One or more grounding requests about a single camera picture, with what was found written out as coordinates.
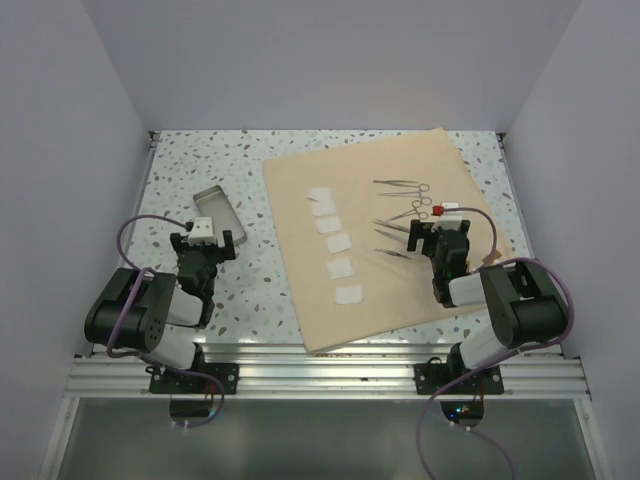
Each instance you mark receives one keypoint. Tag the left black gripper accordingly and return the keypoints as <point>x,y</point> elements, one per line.
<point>179,246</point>

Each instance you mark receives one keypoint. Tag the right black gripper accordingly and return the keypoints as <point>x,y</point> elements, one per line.
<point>418,230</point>

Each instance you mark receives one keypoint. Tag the steel surgical scissors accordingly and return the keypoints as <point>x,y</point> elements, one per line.
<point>396,238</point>

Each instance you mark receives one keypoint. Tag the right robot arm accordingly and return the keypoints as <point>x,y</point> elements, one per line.
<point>524,305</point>

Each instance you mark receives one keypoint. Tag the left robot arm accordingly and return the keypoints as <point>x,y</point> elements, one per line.
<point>139,313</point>

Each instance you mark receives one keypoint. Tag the beige surgical drape cloth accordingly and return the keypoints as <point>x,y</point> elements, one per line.
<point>398,304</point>

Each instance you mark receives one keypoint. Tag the metal instrument tray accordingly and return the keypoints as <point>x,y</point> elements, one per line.
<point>214,203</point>

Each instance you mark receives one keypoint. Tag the steel forceps upper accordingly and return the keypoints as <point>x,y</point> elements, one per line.
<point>420,191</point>

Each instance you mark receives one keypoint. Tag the brown tape piece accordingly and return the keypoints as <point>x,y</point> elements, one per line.
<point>489,259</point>

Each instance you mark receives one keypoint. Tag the steel tweezers top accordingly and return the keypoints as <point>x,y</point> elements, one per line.
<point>397,183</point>

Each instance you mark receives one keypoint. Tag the white gauze pad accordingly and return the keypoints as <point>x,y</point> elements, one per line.
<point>329,225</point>
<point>323,208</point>
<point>349,295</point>
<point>339,243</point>
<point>342,268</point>
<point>321,194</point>

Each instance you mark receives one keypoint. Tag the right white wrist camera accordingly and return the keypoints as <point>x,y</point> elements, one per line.
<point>446,216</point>

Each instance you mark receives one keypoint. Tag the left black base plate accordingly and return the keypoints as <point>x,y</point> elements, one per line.
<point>180,384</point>

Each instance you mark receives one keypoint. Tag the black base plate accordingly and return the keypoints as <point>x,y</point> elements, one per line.
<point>434,374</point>
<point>180,384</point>

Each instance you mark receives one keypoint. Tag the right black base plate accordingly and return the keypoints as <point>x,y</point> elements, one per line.
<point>434,374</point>

